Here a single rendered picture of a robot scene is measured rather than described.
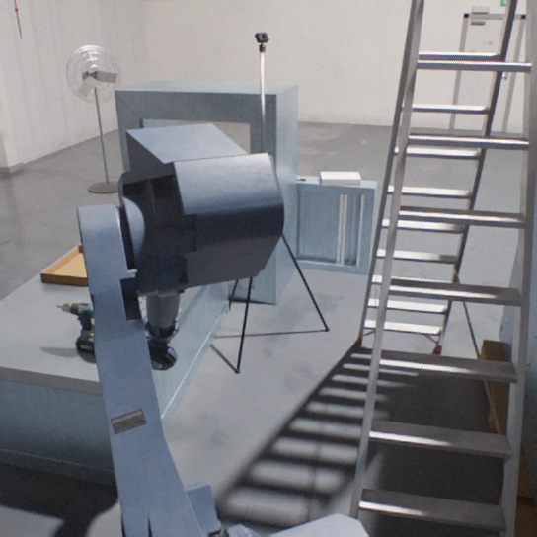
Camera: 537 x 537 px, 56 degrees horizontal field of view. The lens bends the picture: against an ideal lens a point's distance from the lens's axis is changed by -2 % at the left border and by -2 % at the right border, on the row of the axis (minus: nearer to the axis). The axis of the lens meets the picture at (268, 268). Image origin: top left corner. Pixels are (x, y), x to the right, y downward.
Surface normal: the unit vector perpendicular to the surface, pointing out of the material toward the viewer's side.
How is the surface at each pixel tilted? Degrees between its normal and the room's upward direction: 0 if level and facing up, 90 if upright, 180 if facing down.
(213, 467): 0
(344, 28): 90
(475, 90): 90
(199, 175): 49
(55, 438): 90
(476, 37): 90
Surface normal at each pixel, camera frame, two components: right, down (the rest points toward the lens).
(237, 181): 0.26, -0.29
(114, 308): 0.31, 0.00
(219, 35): -0.26, 0.42
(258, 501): 0.00, -0.90
